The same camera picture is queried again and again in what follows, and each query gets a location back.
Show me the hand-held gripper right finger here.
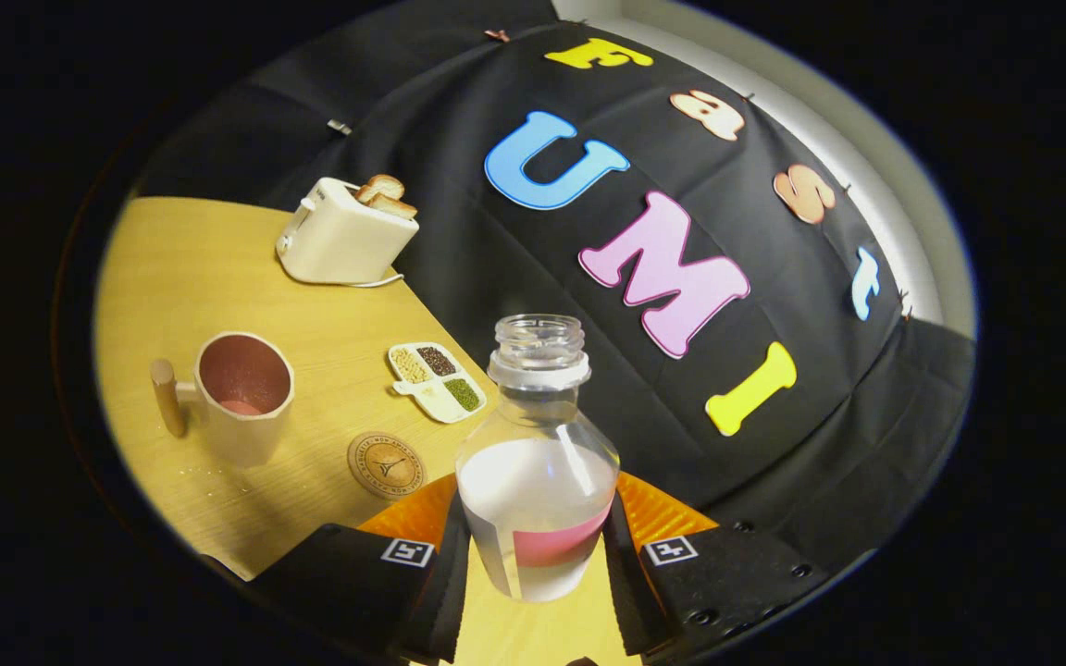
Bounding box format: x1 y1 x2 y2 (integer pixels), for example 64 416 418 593
601 470 830 665

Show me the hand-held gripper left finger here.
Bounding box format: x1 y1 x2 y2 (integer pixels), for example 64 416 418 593
246 474 472 665

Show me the clear plastic juice bottle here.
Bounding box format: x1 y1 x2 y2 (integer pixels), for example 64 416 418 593
455 314 621 604

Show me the round cork coaster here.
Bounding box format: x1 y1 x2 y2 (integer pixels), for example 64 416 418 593
347 431 427 501

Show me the beige cup with wooden handle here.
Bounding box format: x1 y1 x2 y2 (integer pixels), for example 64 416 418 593
150 331 296 469

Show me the white divided snack dish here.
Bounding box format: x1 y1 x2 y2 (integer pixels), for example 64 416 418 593
388 341 488 425

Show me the white toaster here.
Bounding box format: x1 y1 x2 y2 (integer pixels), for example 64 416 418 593
276 177 420 286

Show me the wooden table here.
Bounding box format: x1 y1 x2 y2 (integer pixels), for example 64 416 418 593
93 196 645 666

